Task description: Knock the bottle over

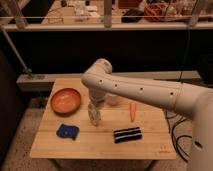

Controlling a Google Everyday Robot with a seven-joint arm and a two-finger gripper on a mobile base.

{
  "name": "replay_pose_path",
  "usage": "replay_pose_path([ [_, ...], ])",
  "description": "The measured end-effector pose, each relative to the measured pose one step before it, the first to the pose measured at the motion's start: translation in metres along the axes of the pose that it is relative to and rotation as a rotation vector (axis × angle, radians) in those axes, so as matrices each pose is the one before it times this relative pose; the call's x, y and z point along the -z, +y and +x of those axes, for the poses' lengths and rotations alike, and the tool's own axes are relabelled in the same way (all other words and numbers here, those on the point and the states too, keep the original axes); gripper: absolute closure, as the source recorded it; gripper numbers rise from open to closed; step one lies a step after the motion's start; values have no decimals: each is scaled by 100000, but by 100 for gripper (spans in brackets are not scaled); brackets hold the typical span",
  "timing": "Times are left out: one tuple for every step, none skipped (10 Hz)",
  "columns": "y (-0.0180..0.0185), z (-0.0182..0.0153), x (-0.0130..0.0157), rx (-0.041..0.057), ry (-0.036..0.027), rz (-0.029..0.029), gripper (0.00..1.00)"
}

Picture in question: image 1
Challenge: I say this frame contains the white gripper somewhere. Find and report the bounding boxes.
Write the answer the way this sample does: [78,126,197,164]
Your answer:
[88,100,104,126]

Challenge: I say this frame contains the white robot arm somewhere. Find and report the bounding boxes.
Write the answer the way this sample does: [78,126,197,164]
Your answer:
[81,58,213,171]

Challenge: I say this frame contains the orange wooden bowl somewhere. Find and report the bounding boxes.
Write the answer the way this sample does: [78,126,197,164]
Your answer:
[50,88,81,115]

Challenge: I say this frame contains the blue cloth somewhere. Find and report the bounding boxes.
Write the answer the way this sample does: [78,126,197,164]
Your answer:
[56,124,80,140]

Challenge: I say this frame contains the wooden table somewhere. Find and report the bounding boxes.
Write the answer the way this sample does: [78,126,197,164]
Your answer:
[30,78,176,160]

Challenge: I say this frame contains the orange carrot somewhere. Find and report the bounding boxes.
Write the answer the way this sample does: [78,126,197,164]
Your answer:
[130,102,136,122]

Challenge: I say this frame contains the black white striped cloth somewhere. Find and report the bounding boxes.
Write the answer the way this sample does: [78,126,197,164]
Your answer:
[113,127,142,143]

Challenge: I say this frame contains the grey metal beam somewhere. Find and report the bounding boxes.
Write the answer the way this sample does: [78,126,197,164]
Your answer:
[16,70,203,92]

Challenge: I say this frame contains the diagonal metal pole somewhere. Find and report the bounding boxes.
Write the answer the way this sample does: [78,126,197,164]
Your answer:
[0,26,33,79]

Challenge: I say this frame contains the black floor cables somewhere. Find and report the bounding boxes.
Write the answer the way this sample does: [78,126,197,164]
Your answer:
[165,109,194,163]

